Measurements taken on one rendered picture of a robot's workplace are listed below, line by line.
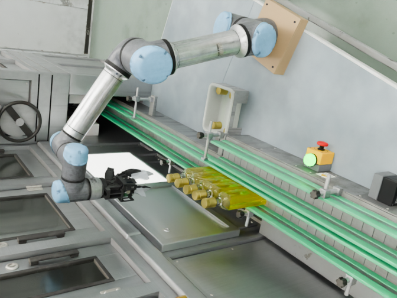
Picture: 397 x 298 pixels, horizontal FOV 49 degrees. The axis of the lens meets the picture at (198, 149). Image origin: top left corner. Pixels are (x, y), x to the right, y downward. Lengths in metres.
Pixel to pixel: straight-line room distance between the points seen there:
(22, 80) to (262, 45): 1.25
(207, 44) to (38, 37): 3.84
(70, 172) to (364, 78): 1.00
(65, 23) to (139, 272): 4.14
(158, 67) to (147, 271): 0.61
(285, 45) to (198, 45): 0.41
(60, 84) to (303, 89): 1.25
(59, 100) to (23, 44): 2.81
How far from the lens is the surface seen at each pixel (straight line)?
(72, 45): 5.29
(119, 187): 1.51
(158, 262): 1.37
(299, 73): 1.72
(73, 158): 1.39
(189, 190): 1.57
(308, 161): 1.55
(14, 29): 5.09
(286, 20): 1.74
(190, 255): 1.50
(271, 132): 1.81
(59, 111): 2.38
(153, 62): 1.33
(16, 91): 2.32
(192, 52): 1.42
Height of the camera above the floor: 2.05
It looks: 36 degrees down
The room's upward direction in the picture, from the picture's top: 93 degrees counter-clockwise
